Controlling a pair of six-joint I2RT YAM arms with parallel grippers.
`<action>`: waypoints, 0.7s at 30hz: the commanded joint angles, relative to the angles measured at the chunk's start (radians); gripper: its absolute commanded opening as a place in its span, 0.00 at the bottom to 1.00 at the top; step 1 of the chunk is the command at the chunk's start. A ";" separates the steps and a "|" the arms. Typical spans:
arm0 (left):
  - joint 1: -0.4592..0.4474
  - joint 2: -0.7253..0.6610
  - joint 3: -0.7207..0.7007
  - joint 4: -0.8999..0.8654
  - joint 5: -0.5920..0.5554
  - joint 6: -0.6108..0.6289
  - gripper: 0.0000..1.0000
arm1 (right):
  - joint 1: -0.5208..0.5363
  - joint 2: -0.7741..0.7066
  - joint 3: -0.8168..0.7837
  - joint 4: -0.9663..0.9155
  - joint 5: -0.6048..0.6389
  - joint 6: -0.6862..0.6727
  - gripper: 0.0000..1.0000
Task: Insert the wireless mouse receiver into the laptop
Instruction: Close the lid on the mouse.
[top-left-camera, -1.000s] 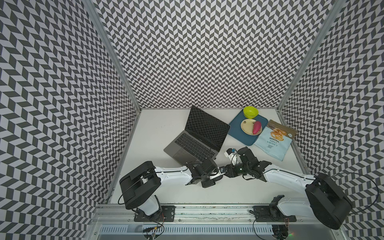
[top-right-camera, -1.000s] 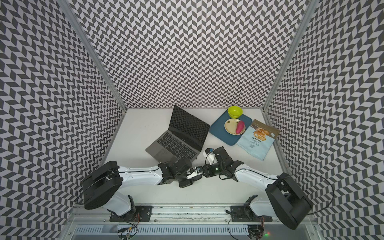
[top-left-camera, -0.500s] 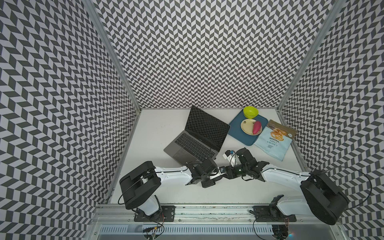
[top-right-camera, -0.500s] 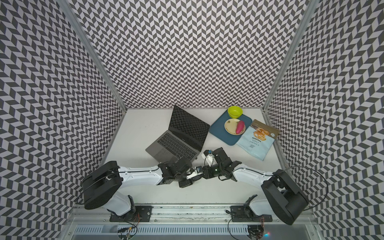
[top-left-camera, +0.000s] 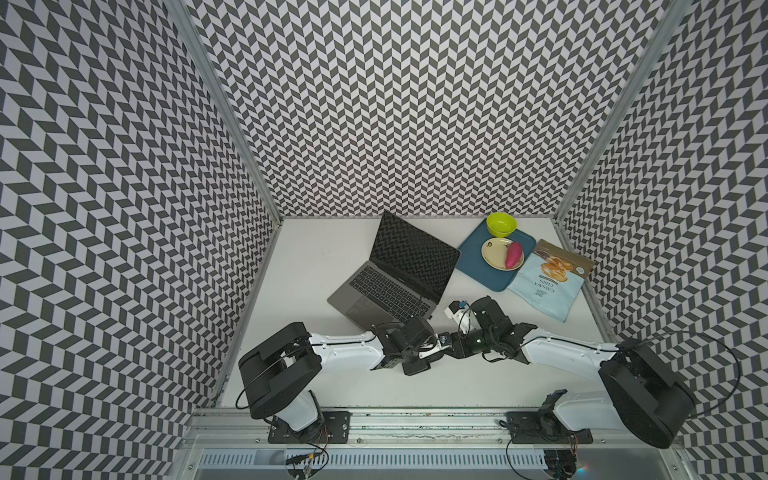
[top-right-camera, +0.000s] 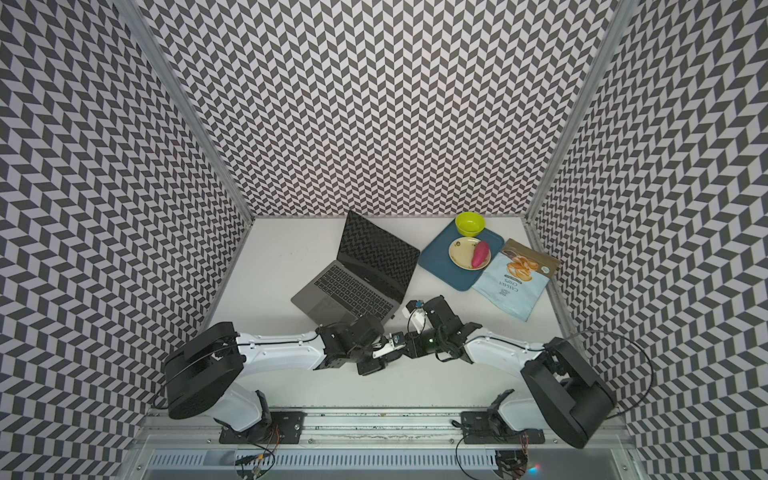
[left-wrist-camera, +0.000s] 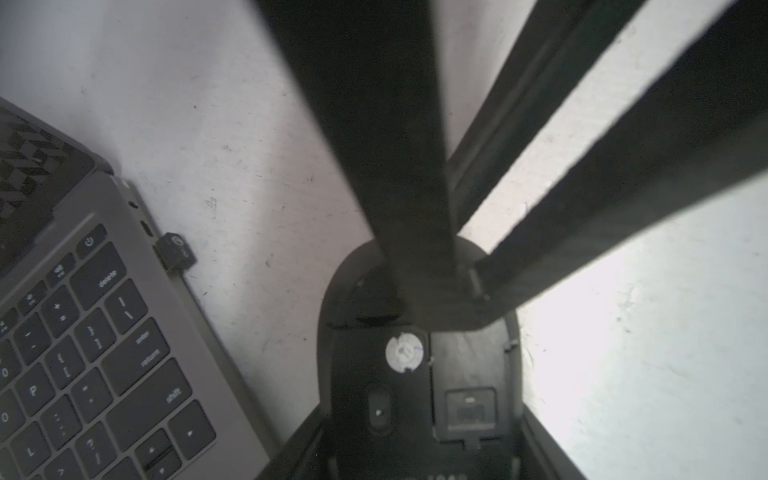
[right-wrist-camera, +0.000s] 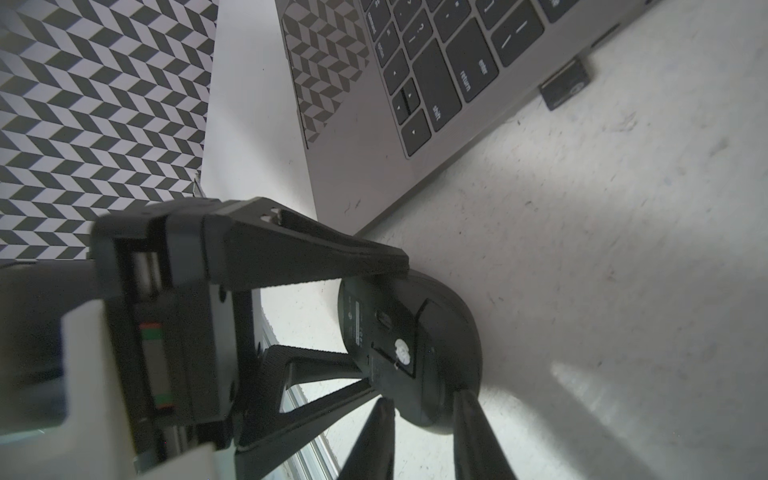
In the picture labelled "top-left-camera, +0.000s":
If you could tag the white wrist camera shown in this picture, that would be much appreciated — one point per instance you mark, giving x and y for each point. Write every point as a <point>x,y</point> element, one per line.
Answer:
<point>461,313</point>
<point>441,342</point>

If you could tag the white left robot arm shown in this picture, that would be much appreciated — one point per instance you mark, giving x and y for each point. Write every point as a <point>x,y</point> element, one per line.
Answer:
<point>277,374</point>

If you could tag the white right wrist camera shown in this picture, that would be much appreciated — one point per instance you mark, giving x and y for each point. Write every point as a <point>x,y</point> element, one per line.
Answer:
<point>461,313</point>

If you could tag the magenta sweet potato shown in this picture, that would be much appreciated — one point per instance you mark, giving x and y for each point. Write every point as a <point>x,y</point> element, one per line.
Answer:
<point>514,255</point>

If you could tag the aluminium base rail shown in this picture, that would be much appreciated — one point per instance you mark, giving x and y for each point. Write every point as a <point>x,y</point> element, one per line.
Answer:
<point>400,443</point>

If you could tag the aluminium corner post right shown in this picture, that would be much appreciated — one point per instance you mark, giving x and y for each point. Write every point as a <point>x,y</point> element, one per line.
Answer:
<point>673,16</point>

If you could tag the cassava chips bag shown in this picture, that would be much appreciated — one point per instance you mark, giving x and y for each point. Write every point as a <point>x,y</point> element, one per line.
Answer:
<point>551,278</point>

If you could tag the lime green bowl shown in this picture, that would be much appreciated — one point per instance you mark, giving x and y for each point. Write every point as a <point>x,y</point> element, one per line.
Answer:
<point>500,224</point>

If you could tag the grey laptop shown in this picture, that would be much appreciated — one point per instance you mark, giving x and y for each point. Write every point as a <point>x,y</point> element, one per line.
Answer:
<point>404,277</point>

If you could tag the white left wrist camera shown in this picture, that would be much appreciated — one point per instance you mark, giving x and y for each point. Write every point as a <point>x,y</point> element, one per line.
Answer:
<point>441,342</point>

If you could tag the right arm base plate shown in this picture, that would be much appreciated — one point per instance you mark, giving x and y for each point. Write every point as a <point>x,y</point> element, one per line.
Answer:
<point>542,426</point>

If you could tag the cream patterned plate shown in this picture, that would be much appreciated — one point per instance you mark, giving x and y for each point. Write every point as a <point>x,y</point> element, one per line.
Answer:
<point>494,250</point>

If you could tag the teal plastic tray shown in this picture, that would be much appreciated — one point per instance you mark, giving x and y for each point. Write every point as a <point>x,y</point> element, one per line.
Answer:
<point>472,264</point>

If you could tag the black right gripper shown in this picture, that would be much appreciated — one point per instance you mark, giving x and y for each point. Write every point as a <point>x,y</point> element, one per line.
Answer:
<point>458,349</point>

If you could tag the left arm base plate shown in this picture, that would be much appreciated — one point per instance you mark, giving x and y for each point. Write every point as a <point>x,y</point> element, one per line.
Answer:
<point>331,428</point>

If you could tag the aluminium corner post left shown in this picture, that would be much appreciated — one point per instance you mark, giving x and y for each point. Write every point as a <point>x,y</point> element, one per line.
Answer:
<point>188,35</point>

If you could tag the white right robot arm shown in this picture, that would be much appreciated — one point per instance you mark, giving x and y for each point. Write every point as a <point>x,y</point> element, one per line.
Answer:
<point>633,389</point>

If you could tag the aluminium corner post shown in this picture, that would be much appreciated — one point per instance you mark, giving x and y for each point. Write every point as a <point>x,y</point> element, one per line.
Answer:
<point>188,35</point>
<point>673,16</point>

